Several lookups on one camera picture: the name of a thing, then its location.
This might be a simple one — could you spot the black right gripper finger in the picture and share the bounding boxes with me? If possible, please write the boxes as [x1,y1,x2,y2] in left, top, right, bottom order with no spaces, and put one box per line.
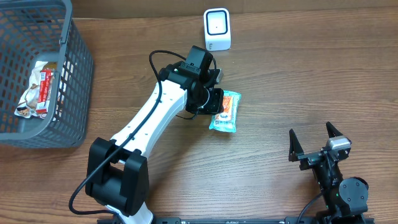
[289,129,304,162]
[326,121,343,138]

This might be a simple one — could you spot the teal tissue packet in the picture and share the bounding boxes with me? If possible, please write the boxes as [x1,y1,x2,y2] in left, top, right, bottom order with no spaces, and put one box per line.
[209,90,241,133]

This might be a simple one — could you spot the orange white snack packet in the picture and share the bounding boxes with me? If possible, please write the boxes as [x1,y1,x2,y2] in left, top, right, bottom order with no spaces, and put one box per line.
[215,96,233,121]

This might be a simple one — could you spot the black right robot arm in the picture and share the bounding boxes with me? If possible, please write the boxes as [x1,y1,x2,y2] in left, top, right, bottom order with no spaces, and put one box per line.
[289,122,374,224]

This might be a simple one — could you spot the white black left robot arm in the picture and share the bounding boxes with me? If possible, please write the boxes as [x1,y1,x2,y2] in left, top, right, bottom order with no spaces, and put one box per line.
[83,46,223,223]

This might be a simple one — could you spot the white barcode scanner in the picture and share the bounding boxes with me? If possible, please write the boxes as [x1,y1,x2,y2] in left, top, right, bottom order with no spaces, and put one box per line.
[203,7,231,51]

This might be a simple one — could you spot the red snack bar in basket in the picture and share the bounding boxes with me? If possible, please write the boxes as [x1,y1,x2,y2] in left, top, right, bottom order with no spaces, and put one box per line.
[35,68,53,114]

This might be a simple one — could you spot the white snack wrapper in basket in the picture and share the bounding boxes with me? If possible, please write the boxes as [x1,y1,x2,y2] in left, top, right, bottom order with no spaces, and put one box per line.
[14,61,57,119]

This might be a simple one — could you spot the grey plastic mesh basket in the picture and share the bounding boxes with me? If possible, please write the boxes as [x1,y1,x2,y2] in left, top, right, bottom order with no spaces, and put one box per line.
[1,1,94,148]

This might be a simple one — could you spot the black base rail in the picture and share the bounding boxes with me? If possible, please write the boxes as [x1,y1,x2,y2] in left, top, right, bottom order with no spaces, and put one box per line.
[96,217,375,224]

